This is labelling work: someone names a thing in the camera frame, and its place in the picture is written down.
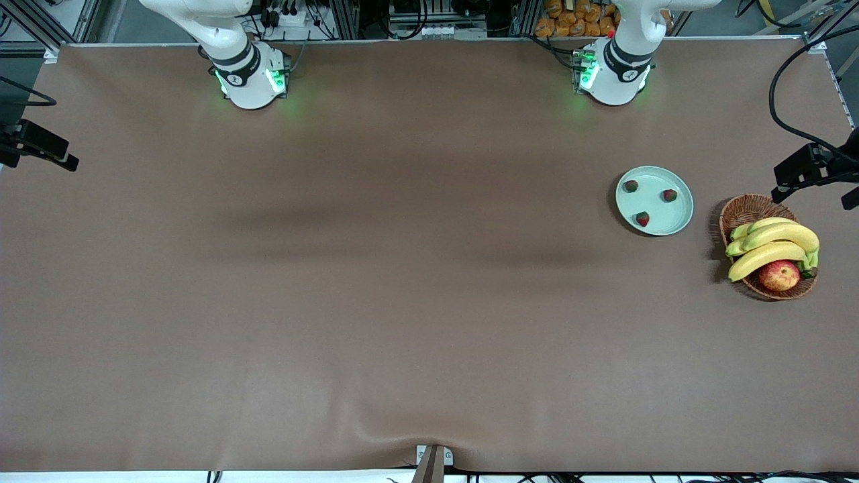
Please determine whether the greenish yellow banana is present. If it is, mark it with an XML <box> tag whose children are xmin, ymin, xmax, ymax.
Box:
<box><xmin>730</xmin><ymin>217</ymin><xmax>797</xmax><ymax>241</ymax></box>

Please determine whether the brown post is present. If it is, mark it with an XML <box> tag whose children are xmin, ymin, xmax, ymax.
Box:
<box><xmin>411</xmin><ymin>446</ymin><xmax>446</xmax><ymax>483</ymax></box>

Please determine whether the red apple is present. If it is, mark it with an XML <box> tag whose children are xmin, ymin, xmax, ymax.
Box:
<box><xmin>758</xmin><ymin>260</ymin><xmax>801</xmax><ymax>292</ymax></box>

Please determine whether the brown wicker basket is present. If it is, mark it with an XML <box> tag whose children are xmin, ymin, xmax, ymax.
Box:
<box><xmin>719</xmin><ymin>194</ymin><xmax>818</xmax><ymax>301</ymax></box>

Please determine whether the pile of orange bread rolls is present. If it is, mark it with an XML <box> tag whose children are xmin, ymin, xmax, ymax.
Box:
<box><xmin>535</xmin><ymin>0</ymin><xmax>621</xmax><ymax>38</ymax></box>

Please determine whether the large yellow banana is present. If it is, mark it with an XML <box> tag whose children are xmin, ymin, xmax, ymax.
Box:
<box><xmin>725</xmin><ymin>222</ymin><xmax>821</xmax><ymax>258</ymax></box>

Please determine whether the aluminium frame profile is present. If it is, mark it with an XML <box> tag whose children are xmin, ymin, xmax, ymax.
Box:
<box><xmin>792</xmin><ymin>0</ymin><xmax>859</xmax><ymax>54</ymax></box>

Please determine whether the brown table mat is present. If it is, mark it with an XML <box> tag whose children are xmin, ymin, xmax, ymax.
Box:
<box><xmin>0</xmin><ymin>37</ymin><xmax>859</xmax><ymax>474</ymax></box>

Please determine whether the white power strip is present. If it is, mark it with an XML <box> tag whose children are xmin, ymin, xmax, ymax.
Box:
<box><xmin>258</xmin><ymin>3</ymin><xmax>316</xmax><ymax>29</ymax></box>

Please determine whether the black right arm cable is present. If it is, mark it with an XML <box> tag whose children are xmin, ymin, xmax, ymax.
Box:
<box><xmin>0</xmin><ymin>76</ymin><xmax>57</xmax><ymax>108</ymax></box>

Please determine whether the pale green round plate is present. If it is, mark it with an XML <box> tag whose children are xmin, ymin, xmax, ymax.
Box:
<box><xmin>615</xmin><ymin>166</ymin><xmax>695</xmax><ymax>237</ymax></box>

